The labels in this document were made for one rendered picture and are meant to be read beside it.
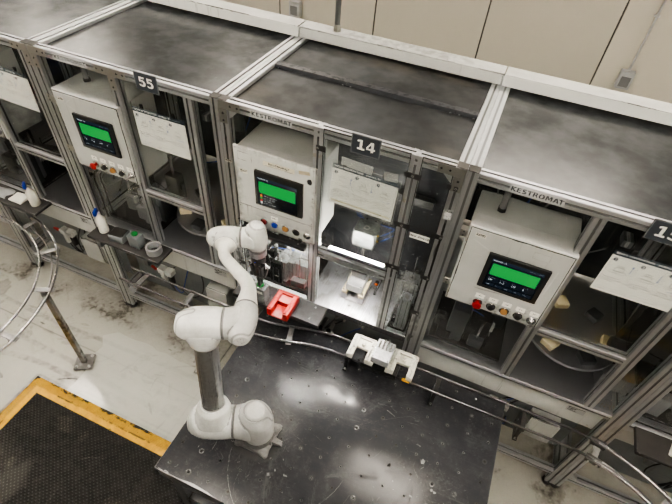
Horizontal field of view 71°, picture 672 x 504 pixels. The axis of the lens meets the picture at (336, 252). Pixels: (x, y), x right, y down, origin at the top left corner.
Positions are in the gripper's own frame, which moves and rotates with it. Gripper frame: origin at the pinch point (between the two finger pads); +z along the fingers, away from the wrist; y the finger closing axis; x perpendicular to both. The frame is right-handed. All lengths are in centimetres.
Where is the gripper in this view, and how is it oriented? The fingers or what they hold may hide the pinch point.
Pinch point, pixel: (260, 280)
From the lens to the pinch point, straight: 260.1
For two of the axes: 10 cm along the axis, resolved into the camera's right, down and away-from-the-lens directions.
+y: -9.2, -3.2, 2.3
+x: -3.9, 6.4, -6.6
